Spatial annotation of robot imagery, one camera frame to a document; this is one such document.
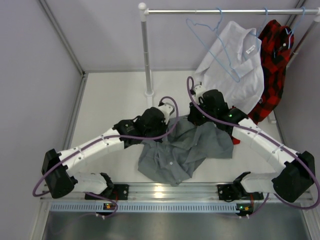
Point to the silver clothes rack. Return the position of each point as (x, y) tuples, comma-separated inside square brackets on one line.
[(144, 11)]

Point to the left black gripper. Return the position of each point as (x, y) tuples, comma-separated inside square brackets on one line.
[(163, 126)]

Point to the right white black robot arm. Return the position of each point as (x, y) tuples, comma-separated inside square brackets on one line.
[(293, 172)]

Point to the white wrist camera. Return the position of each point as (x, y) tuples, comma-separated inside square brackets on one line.
[(197, 91), (167, 109)]

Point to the grey button-up shirt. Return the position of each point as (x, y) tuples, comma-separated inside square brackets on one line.
[(176, 158)]

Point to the red black plaid shirt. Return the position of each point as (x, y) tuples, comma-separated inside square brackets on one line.
[(276, 44)]

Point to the white collared shirt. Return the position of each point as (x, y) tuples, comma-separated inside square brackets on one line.
[(233, 66)]

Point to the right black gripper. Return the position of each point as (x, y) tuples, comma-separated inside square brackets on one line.
[(193, 117)]

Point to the blue hanger under plaid shirt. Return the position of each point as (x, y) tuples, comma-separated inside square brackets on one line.
[(292, 32)]

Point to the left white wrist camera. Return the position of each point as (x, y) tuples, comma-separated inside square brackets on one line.
[(167, 109)]

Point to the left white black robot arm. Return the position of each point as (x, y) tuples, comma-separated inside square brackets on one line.
[(62, 170)]

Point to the light blue wire hanger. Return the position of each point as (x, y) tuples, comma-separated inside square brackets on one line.
[(230, 70)]

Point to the aluminium mounting rail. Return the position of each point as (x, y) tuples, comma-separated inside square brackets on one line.
[(189, 191)]

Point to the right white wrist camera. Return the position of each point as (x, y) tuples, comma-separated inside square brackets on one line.
[(197, 91)]

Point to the grey slotted cable duct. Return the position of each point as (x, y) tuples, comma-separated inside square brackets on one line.
[(145, 207)]

